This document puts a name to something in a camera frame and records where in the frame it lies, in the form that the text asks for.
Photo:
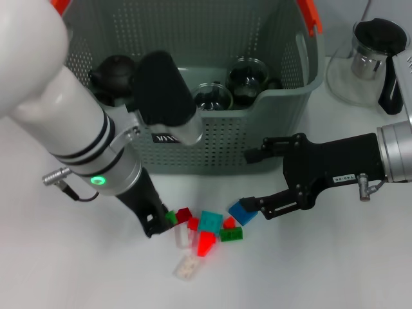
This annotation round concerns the white toy brick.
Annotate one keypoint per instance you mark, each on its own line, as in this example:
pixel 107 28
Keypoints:
pixel 183 238

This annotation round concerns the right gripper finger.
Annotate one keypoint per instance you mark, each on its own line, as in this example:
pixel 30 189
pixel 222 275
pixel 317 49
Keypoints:
pixel 254 156
pixel 249 204

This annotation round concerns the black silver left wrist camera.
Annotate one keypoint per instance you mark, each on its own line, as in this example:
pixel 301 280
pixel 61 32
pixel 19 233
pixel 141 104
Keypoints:
pixel 164 96

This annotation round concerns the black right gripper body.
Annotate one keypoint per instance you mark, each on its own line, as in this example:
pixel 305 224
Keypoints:
pixel 334 164

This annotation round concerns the black clay teapot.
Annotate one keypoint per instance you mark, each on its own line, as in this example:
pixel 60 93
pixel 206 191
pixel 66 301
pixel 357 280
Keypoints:
pixel 114 74

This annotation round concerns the orange sloped toy brick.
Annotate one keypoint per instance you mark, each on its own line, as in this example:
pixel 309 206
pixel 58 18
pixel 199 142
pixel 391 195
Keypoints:
pixel 205 244

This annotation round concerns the clear beige toy brick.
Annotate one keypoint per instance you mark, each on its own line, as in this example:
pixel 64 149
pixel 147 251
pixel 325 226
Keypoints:
pixel 186 267

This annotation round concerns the black brand label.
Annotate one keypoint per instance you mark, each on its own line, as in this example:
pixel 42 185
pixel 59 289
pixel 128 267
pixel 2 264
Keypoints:
pixel 159 139

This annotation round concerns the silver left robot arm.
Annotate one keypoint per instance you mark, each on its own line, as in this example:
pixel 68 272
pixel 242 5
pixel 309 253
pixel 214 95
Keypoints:
pixel 48 80

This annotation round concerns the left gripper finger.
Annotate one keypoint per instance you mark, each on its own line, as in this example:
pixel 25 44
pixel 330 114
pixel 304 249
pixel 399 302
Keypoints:
pixel 157 227

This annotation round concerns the grey perforated storage basket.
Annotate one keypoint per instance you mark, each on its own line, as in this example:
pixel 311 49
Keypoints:
pixel 241 138

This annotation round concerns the blue toy plate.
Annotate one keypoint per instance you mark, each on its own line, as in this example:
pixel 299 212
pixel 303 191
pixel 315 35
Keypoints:
pixel 236 212

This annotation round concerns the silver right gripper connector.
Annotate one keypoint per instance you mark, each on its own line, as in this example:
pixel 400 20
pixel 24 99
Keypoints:
pixel 363 186

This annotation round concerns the small orange toy brick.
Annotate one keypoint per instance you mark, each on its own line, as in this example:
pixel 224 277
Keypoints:
pixel 229 222
pixel 193 223

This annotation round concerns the green toy brick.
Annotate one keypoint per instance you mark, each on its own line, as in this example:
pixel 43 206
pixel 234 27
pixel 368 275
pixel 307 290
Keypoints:
pixel 171 217
pixel 231 234

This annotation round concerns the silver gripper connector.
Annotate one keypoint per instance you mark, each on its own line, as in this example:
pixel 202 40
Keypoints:
pixel 363 186
pixel 56 175

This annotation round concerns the teal toy plate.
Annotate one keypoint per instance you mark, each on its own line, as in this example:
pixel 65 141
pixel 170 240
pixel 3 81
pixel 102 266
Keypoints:
pixel 209 221

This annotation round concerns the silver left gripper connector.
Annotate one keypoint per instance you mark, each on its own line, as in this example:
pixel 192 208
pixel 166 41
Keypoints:
pixel 56 175

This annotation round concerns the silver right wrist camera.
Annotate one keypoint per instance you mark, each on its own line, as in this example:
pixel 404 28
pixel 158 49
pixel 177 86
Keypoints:
pixel 405 90

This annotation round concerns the dark red toy brick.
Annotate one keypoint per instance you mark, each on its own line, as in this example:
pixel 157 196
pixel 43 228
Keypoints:
pixel 184 215

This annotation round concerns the glass teacup with black base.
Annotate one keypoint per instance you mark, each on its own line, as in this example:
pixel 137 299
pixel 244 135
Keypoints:
pixel 214 99
pixel 246 80

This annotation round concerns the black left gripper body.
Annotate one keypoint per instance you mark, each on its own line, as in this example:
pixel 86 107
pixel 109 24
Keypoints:
pixel 141 193

